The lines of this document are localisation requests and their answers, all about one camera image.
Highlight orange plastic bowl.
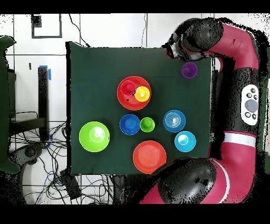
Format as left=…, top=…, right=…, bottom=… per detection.
left=117, top=76, right=152, bottom=111
left=132, top=140, right=167, bottom=175

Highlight dark green cloth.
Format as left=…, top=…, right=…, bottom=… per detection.
left=258, top=48, right=270, bottom=175
left=0, top=35, right=21, bottom=174

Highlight black metal post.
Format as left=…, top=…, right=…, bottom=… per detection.
left=37, top=66, right=50, bottom=142
left=211, top=69, right=219, bottom=136

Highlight dark blue plastic bowl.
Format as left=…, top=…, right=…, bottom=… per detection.
left=119, top=114, right=141, bottom=136

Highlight purple plastic cup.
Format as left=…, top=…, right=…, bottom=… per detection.
left=181, top=62, right=198, bottom=79

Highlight black power brick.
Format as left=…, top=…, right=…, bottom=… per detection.
left=60, top=170, right=82, bottom=200

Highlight yellow plastic cup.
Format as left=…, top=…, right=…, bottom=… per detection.
left=134, top=86, right=151, bottom=103

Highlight blue ribbed plastic bowl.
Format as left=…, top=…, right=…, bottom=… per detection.
left=162, top=109, right=187, bottom=133

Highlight black cable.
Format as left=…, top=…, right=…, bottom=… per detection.
left=68, top=13, right=91, bottom=48

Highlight green plastic cup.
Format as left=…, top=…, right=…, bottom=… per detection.
left=139, top=117, right=156, bottom=133

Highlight light blue plastic bowl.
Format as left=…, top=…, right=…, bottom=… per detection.
left=174, top=130, right=197, bottom=153

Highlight black square frame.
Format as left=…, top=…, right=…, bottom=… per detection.
left=31, top=13, right=63, bottom=39

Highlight grey pedestal foot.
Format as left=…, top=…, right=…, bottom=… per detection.
left=8, top=143, right=45, bottom=166

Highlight green plastic bowl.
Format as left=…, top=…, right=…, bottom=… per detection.
left=79, top=121, right=111, bottom=153

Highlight orange plastic cup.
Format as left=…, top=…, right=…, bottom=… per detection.
left=120, top=79, right=137, bottom=96

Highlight tangled floor cables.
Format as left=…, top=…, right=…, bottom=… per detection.
left=10, top=121, right=114, bottom=204

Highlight blue tape strip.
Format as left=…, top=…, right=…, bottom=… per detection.
left=39, top=64, right=52, bottom=81

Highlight dark green tablecloth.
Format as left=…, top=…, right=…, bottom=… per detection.
left=65, top=41, right=213, bottom=177

